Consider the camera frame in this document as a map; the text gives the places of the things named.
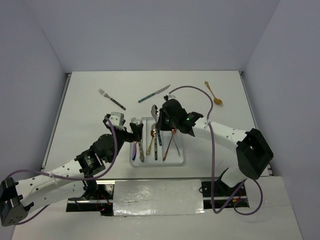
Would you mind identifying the spoon with black handle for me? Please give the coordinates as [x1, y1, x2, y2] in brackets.
[152, 123, 158, 161]

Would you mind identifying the ornate gold spoon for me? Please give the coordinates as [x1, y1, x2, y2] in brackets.
[146, 129, 156, 156]

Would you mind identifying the copper fork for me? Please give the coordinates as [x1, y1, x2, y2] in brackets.
[162, 128, 177, 162]

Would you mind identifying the spoon with teal handle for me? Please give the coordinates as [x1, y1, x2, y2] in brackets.
[151, 104, 163, 146]

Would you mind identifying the iridescent rainbow knife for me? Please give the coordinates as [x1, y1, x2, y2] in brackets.
[131, 141, 138, 161]

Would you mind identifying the ornate silver knife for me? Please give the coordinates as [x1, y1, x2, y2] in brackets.
[138, 135, 145, 163]

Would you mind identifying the knife with teal handle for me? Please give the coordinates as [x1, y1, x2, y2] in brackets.
[137, 84, 171, 103]

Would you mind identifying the fork with black handle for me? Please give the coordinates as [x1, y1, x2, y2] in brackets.
[98, 88, 126, 111]

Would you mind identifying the plain silver fork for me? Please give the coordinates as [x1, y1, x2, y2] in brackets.
[172, 136, 181, 157]

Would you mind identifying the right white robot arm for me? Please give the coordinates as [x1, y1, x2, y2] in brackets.
[156, 98, 274, 196]

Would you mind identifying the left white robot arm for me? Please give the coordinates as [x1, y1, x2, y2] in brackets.
[0, 113, 144, 227]

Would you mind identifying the white three-compartment cutlery tray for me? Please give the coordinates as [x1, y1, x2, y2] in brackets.
[129, 117, 184, 167]

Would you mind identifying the white foil-covered base board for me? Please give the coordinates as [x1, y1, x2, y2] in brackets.
[113, 179, 205, 217]

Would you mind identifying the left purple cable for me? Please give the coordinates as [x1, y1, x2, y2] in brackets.
[3, 116, 120, 225]

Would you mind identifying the purple cable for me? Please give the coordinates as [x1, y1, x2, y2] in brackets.
[3, 116, 120, 225]
[167, 86, 264, 216]

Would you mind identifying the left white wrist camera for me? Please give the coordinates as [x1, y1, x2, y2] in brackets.
[109, 112, 125, 128]

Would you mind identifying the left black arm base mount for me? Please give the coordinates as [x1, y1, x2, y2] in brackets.
[66, 180, 115, 217]

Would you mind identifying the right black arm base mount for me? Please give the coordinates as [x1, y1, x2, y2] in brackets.
[198, 177, 249, 210]

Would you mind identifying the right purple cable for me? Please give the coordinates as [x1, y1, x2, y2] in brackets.
[167, 86, 264, 216]

